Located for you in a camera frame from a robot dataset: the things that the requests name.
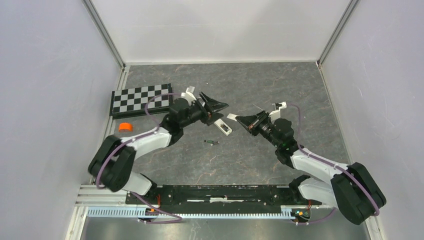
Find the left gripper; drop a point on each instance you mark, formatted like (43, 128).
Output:
(208, 117)

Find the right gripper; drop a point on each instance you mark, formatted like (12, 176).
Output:
(246, 121)

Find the white slotted cable duct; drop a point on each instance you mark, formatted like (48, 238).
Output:
(142, 213)

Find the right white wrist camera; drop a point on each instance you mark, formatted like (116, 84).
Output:
(276, 113)

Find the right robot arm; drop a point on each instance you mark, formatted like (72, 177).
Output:
(348, 188)

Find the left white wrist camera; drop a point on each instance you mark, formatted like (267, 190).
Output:
(189, 96)

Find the white long remote control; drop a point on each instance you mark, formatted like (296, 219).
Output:
(223, 127)

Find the white battery cover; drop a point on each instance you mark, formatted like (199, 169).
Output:
(232, 116)

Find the green tipped AAA battery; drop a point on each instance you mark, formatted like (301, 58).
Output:
(211, 142)

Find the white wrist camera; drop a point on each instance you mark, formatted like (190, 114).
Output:
(189, 96)
(276, 113)

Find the black white checkerboard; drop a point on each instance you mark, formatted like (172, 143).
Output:
(130, 102)

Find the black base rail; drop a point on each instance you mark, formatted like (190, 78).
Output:
(223, 199)

